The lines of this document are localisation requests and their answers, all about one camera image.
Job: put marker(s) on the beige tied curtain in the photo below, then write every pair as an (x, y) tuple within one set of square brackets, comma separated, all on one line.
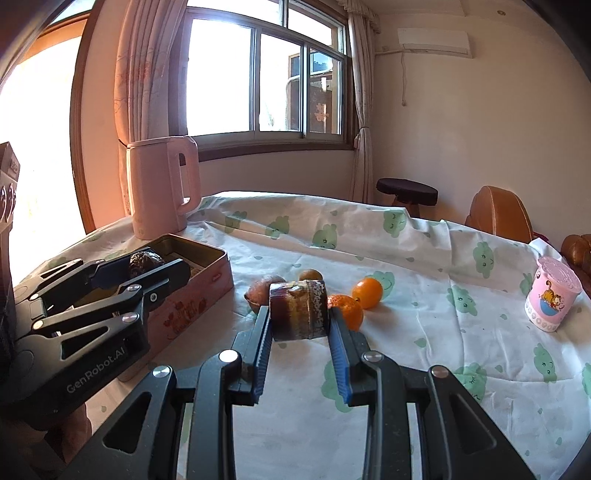
[(362, 115)]

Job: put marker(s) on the pink metal tin box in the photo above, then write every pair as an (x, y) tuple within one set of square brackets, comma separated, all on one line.
[(194, 304)]

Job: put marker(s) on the large mandarin orange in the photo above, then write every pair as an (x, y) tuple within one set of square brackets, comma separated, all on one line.
[(348, 311)]

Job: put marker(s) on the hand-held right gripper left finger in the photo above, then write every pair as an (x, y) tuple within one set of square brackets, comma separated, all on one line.
[(263, 350)]

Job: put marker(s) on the small round tangerine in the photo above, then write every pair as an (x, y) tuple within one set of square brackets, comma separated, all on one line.
[(367, 291)]

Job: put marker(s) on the sliding glass window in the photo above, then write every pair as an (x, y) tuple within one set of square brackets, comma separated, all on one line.
[(258, 83)]

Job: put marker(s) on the dark brown snack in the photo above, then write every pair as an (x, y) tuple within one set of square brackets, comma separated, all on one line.
[(298, 311)]

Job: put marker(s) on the purple passion fruit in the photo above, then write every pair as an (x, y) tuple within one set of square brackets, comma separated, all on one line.
[(256, 293)]

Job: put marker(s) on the wooden framed side window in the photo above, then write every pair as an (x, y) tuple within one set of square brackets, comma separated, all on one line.
[(83, 161)]

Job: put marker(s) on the dark wrinkled round fruit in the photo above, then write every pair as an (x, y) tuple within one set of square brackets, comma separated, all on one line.
[(145, 264)]

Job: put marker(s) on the small green-brown round fruit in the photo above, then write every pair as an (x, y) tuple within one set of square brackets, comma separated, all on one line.
[(310, 275)]

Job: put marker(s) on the pink patterned curtain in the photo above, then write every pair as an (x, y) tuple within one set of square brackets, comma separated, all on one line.
[(143, 92)]

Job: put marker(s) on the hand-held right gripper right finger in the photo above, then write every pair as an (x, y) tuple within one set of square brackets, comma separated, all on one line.
[(339, 355)]

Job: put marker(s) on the pink cartoon cup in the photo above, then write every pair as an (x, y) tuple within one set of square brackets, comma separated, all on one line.
[(551, 295)]

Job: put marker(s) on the person's left hand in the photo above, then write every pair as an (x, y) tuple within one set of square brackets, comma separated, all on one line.
[(69, 434)]

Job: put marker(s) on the pink electric kettle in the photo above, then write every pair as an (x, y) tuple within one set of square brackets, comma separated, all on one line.
[(157, 189)]

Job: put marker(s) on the dark round stool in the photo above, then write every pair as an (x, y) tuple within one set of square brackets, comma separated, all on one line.
[(406, 190)]

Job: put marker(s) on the white air conditioner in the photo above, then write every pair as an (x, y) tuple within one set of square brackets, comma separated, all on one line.
[(434, 42)]

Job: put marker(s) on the brown rounded chair back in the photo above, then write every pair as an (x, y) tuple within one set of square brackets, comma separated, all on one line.
[(501, 214)]

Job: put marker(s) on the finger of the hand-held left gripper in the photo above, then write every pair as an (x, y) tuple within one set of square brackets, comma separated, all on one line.
[(108, 272), (166, 277)]

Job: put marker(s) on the printed paper leaflet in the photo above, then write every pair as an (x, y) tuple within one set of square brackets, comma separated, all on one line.
[(182, 261)]

